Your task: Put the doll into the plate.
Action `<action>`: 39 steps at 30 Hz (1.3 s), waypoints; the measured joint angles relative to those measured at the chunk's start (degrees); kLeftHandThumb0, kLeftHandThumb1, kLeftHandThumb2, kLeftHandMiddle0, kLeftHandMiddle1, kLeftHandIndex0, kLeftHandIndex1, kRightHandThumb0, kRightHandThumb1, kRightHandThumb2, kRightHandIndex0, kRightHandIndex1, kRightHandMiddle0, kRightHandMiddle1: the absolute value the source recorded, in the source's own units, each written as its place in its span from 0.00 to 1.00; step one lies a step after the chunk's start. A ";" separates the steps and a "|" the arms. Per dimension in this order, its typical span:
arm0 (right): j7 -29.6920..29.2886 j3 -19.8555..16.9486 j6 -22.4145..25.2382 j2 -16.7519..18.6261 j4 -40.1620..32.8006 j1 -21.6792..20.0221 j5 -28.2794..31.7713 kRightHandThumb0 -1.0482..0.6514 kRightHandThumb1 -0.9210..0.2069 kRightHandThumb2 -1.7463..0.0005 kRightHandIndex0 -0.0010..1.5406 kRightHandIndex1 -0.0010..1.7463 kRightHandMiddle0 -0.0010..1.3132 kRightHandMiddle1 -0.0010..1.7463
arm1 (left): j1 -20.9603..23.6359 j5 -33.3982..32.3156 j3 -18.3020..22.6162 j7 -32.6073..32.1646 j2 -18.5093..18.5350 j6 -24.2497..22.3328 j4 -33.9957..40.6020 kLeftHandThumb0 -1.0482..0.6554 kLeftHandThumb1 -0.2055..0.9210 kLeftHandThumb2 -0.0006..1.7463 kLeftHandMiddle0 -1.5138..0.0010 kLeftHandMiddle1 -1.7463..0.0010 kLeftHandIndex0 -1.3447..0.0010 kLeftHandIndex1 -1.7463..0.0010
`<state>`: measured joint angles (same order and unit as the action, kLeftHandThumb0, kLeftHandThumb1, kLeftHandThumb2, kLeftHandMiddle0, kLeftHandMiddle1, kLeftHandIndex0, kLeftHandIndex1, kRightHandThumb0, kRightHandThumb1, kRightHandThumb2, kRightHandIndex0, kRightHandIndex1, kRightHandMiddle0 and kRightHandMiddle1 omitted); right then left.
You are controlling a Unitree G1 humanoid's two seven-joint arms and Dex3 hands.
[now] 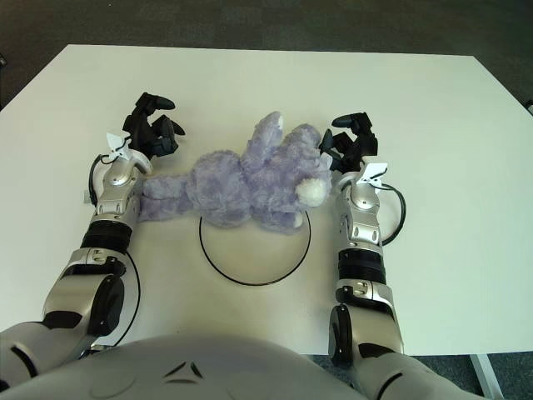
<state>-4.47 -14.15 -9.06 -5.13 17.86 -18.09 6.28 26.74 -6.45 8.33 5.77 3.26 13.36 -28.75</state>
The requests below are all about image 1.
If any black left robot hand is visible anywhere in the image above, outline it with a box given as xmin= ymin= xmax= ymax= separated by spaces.
xmin=106 ymin=92 xmax=187 ymax=162

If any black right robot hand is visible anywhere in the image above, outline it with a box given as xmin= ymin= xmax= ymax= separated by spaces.
xmin=319 ymin=112 xmax=389 ymax=188

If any purple plush bunny doll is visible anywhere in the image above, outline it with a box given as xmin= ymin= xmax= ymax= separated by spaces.
xmin=137 ymin=110 xmax=334 ymax=233

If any white plate with black rim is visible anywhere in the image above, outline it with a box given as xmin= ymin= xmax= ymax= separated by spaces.
xmin=198 ymin=211 xmax=312 ymax=288

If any grey robot torso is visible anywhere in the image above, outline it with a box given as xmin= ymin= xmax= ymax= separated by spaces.
xmin=0 ymin=320 xmax=492 ymax=400

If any white table leg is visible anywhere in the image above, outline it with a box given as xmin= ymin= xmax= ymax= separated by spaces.
xmin=469 ymin=353 xmax=507 ymax=400

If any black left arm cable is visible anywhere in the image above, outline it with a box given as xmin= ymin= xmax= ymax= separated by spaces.
xmin=82 ymin=147 xmax=142 ymax=349

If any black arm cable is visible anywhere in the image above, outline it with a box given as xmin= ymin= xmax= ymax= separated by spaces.
xmin=372 ymin=182 xmax=407 ymax=247
xmin=82 ymin=147 xmax=142 ymax=349

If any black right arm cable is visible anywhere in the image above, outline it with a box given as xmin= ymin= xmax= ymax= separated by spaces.
xmin=372 ymin=182 xmax=407 ymax=247

